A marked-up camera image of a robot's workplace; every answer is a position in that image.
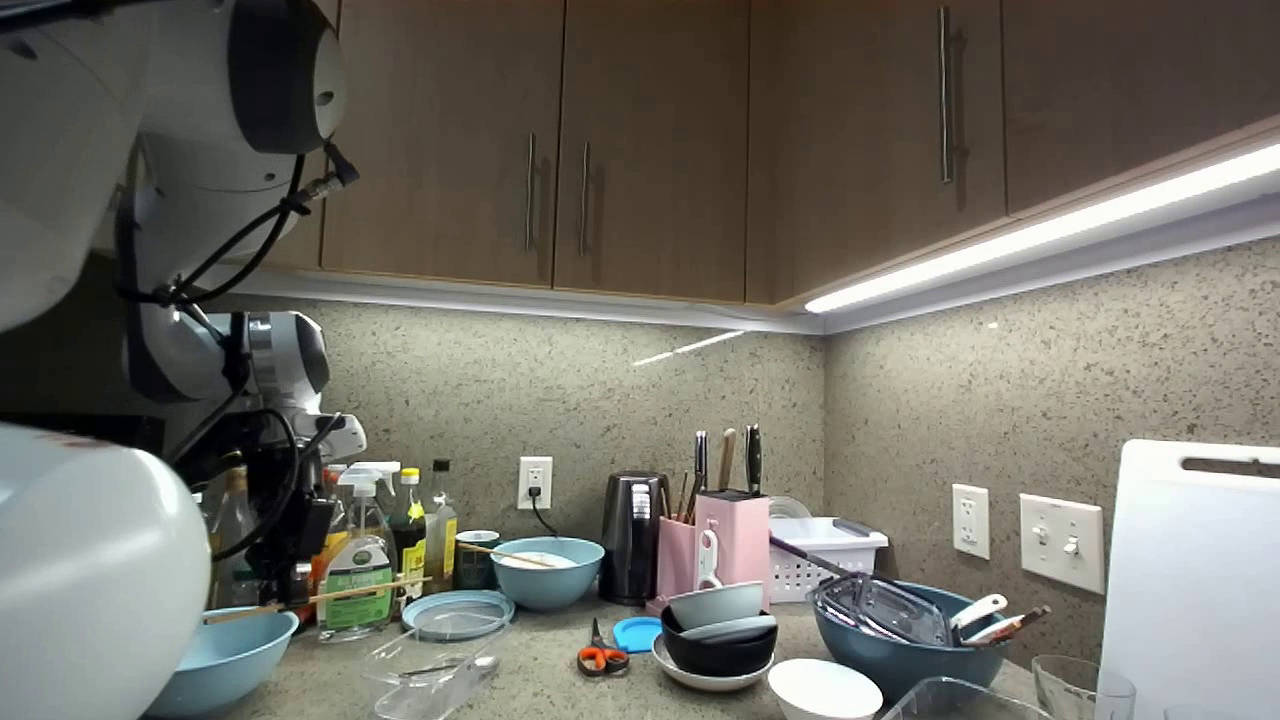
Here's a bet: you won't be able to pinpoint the clear glass container with spoon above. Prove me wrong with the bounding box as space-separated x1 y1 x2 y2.
366 647 506 720

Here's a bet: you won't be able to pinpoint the pink knife block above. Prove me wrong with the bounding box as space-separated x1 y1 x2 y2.
646 487 775 613

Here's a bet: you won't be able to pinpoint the empty clear glass container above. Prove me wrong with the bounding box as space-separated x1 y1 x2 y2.
876 673 1058 720

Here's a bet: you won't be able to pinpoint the wide white light switch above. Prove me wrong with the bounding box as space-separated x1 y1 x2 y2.
1016 487 1108 601

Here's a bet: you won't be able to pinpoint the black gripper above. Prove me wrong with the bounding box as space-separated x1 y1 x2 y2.
254 452 342 621

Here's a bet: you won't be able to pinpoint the white headed spray bottle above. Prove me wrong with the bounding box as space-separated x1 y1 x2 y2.
316 461 407 642

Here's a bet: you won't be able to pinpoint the white plastic basket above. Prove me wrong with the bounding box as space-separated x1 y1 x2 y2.
763 512 891 608

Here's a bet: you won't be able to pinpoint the black electric kettle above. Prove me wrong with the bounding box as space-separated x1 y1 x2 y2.
595 468 674 608

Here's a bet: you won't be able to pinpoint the teal mug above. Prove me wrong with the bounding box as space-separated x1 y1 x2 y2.
452 526 506 592

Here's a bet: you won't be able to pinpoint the white wall outlet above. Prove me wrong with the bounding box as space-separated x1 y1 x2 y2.
510 452 555 518

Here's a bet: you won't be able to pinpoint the dark blue bowl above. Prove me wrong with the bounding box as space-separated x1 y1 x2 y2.
809 573 1020 709

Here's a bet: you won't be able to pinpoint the light blue oval plate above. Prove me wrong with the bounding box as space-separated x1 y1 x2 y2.
398 588 520 646

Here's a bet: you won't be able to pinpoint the light blue bowl, white contents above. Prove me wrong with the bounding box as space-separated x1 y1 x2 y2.
486 532 609 618

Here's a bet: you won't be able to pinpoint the under cabinet light strip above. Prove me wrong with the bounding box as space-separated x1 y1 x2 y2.
800 137 1280 321

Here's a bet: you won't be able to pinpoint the small yellow capped dark bottle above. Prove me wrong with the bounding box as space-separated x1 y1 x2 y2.
392 464 432 601

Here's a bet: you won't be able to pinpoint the brown handled utensil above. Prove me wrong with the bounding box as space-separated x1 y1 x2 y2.
965 606 1056 654

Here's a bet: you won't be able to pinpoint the small blue lid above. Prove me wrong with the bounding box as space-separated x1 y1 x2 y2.
609 613 669 660

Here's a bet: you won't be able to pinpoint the narrow white light switch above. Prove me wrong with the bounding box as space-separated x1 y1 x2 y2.
947 479 996 566

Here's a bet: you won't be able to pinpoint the orange handled scissors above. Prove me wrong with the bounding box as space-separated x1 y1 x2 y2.
571 613 635 679

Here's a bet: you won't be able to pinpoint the white handled utensil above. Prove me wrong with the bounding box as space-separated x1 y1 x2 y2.
945 588 1016 642

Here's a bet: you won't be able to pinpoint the brown wooden wall cabinets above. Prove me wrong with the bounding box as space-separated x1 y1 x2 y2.
265 0 1280 337

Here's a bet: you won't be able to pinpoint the white cutting board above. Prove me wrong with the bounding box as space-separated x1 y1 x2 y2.
1091 437 1280 720

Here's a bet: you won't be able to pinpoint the metal spoon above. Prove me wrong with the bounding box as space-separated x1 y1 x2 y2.
394 654 500 686

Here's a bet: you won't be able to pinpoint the metal wire strainer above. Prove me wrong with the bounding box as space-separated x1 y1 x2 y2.
810 573 961 654

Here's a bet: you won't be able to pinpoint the grey blue bowl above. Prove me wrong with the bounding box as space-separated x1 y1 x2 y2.
656 580 770 637

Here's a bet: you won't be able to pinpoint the small white bowl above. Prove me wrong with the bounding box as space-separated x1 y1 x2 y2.
763 654 888 720

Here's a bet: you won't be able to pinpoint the metal cabinet handle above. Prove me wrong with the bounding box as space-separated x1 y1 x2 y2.
931 4 961 183

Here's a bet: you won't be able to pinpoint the empty light blue bowl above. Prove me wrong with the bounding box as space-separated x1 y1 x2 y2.
138 606 304 720

